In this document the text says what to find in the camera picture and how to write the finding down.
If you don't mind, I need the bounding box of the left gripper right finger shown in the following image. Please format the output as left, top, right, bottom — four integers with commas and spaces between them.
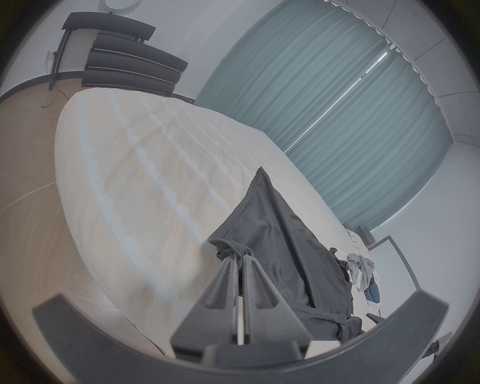
243, 255, 313, 354

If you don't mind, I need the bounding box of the grey bedside table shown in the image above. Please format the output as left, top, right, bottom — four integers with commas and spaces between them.
342, 222, 373, 244

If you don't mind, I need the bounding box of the black cable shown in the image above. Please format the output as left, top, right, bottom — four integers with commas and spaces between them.
42, 49, 70, 110

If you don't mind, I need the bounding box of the blue-green curtain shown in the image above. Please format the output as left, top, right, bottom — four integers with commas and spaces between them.
284, 46, 454, 230
194, 0, 391, 155

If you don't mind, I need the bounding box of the black T-shirt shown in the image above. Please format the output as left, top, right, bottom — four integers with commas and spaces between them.
207, 166, 364, 344

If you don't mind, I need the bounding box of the black dressing table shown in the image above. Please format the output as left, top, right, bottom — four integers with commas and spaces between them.
48, 11, 157, 91

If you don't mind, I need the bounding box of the white printed pillow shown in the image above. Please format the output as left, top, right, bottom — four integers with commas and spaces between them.
344, 228, 371, 256

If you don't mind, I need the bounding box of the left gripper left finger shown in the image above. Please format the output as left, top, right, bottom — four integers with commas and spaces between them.
169, 254, 241, 355

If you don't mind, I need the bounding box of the pile of clothes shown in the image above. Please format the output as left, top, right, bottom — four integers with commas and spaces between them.
346, 252, 381, 303

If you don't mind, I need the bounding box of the bed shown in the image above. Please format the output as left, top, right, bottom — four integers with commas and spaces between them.
53, 87, 424, 362

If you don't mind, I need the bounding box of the round white mirror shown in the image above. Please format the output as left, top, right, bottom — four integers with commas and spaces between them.
99, 0, 144, 14

